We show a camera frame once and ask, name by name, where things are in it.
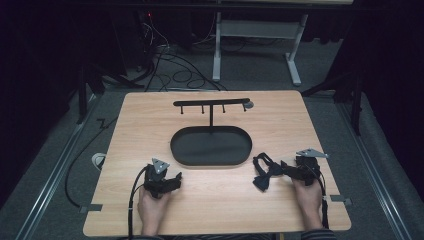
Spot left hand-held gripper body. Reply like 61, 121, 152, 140
143, 157, 175, 200

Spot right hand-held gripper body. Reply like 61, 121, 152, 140
292, 148, 330, 187

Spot black bow tie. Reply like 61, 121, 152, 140
251, 152, 285, 193

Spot person's left hand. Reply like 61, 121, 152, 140
136, 186, 173, 236

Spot person's right hand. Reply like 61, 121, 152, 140
291, 178, 324, 232

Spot grey tape strip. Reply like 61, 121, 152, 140
323, 194, 353, 206
78, 203, 104, 214

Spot black hook stand with tray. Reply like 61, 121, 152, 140
169, 97, 254, 167

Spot white round floor socket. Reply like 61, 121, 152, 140
91, 152, 108, 172

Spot black metal stand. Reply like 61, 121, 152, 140
300, 64, 365, 137
75, 61, 145, 125

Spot dark computer tower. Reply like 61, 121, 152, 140
111, 9, 158, 73

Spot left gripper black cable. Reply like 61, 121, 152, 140
126, 165, 150, 240

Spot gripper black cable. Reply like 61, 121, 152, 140
304, 163, 331, 230
126, 165, 150, 240

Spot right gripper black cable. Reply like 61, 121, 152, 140
304, 163, 331, 230

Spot metal floor rail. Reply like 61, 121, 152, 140
14, 94, 99, 240
334, 101, 416, 240

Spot long black floor cable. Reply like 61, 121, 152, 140
64, 116, 118, 208

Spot tangled black floor cables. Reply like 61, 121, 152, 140
141, 13, 228, 93

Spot white metal desk frame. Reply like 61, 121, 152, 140
211, 0, 355, 87

